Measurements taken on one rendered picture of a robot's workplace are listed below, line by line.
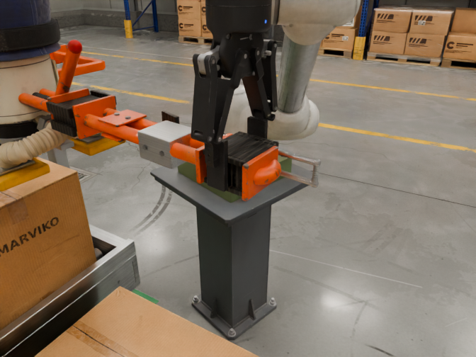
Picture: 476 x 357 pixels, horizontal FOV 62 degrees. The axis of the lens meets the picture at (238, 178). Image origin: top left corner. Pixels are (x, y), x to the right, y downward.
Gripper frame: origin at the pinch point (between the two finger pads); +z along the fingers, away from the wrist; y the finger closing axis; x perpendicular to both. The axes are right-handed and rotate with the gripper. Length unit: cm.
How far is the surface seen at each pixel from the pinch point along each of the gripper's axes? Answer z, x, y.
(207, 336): 73, -26, -20
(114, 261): 68, -71, -22
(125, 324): 73, -49, -8
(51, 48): -8, -50, -4
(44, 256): 54, -73, -1
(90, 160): 127, -263, -132
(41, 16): -14, -50, -3
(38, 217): 40, -73, -2
